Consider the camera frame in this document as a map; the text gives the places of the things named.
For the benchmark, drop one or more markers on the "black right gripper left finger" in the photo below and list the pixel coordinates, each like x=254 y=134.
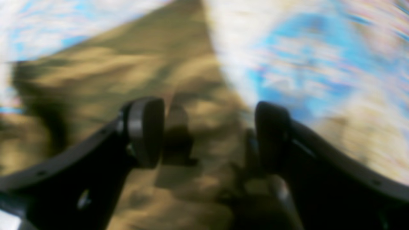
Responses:
x=79 y=188

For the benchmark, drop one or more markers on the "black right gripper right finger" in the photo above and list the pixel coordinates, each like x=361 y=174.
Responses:
x=330 y=190

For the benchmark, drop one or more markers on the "camouflage T-shirt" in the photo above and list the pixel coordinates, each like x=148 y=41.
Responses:
x=207 y=176

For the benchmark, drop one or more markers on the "patterned tile tablecloth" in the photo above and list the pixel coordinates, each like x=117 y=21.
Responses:
x=339 y=66

